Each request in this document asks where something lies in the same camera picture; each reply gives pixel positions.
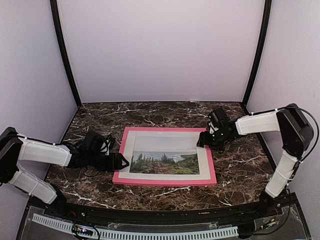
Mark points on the white slotted cable duct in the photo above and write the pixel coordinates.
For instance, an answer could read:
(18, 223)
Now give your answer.
(84, 232)

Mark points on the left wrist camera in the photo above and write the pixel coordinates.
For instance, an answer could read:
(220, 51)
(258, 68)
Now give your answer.
(107, 146)

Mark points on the left black corner post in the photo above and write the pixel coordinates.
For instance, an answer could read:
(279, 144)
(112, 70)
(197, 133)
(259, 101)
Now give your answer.
(63, 52)

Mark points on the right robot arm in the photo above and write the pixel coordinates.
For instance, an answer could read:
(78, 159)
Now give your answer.
(298, 129)

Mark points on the black front rail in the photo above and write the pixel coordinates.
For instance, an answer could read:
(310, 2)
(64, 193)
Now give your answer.
(229, 215)

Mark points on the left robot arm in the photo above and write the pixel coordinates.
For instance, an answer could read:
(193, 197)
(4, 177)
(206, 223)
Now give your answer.
(93, 151)

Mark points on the black corner post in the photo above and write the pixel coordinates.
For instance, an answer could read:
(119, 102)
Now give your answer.
(63, 52)
(258, 53)

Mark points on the landscape photo print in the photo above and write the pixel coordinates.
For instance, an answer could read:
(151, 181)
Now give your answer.
(165, 155)

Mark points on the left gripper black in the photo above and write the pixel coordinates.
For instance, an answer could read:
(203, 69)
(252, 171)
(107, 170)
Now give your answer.
(112, 165)

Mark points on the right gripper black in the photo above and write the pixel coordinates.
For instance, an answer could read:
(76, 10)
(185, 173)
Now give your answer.
(203, 140)

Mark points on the pink wooden picture frame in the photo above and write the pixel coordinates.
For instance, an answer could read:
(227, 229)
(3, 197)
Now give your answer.
(165, 182)

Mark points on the right black corner post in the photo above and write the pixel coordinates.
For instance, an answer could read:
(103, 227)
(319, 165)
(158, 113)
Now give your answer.
(258, 53)

